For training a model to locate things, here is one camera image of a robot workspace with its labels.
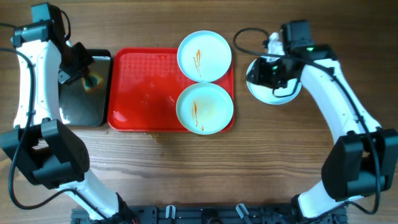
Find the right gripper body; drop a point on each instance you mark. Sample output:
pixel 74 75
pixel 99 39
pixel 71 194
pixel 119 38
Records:
pixel 274 73

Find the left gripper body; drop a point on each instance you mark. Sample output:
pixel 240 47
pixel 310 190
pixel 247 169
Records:
pixel 75 64

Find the light blue plate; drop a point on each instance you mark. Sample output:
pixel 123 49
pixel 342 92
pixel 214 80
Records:
pixel 204 56
pixel 204 108
pixel 265 95

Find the green yellow sponge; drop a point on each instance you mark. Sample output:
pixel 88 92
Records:
pixel 92 81

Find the light blue plate top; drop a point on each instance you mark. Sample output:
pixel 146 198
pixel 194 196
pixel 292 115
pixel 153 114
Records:
pixel 204 56

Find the light blue plate bottom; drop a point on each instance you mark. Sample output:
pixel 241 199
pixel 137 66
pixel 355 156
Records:
pixel 204 108

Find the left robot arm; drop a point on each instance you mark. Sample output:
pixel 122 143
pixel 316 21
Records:
pixel 40 145

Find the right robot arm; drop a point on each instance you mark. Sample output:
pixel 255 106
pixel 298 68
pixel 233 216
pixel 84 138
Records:
pixel 363 158

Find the black rectangular tray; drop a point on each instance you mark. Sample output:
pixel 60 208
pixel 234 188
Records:
pixel 89 109

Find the red plastic tray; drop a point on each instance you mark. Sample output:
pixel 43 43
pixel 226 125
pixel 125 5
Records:
pixel 145 85

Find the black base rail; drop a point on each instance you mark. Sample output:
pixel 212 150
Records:
pixel 266 214

